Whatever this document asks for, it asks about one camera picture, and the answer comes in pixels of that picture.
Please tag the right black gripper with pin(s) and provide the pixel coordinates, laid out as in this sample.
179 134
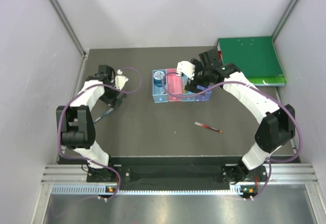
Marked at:
191 84

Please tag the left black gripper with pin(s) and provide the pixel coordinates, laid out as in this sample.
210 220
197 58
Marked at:
113 102

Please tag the blue pen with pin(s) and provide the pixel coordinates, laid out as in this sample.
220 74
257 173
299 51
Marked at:
103 115

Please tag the purple plastic tray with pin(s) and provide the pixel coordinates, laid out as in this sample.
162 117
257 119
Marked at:
204 97

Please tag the light blue tray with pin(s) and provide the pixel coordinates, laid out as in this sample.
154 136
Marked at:
188 96
158 93

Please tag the pink plastic tray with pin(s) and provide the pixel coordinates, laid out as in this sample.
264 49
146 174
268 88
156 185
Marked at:
174 87

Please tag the dark green binder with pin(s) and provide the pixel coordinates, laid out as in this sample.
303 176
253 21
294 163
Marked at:
254 56

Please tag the blue white tape roll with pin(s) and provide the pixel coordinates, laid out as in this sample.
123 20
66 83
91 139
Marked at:
158 76

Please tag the red pen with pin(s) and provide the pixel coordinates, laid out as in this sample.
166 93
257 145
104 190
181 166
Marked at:
208 127

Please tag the light green folder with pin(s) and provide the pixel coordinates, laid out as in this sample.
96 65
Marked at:
268 81

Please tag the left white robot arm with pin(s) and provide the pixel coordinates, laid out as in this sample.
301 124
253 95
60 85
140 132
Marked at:
76 125

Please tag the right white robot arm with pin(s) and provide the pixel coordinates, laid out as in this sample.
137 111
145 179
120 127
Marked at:
276 126

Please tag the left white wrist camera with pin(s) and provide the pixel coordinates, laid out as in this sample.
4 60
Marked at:
120 80

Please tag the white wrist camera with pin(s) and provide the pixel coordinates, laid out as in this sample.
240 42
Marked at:
120 80
186 68

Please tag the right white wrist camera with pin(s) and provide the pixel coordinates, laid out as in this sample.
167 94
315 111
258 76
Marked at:
186 68

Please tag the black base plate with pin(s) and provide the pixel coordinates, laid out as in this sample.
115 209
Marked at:
182 177

